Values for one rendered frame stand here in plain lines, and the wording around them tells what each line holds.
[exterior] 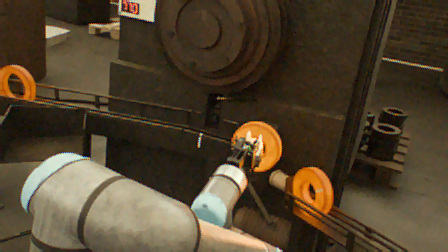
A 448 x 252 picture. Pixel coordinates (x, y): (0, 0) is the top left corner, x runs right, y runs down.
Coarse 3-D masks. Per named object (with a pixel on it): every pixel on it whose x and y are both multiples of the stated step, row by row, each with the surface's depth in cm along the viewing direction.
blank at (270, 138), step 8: (240, 128) 143; (248, 128) 142; (256, 128) 141; (264, 128) 140; (272, 128) 142; (240, 136) 144; (256, 136) 142; (264, 136) 141; (272, 136) 140; (232, 144) 145; (264, 144) 142; (272, 144) 141; (280, 144) 142; (264, 152) 142; (272, 152) 141; (280, 152) 142; (264, 160) 143; (272, 160) 142; (256, 168) 145; (264, 168) 144
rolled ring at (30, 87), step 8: (0, 72) 207; (8, 72) 206; (16, 72) 204; (24, 72) 204; (0, 80) 209; (24, 80) 204; (32, 80) 205; (0, 88) 210; (8, 88) 212; (32, 88) 205; (24, 96) 206; (32, 96) 206
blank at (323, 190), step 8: (304, 168) 147; (312, 168) 146; (296, 176) 150; (304, 176) 147; (312, 176) 144; (320, 176) 142; (296, 184) 151; (304, 184) 149; (312, 184) 144; (320, 184) 141; (328, 184) 141; (296, 192) 151; (304, 192) 150; (320, 192) 142; (328, 192) 141; (296, 200) 151; (304, 200) 148; (312, 200) 149; (320, 200) 142; (328, 200) 141; (320, 208) 142; (328, 208) 142; (320, 216) 145
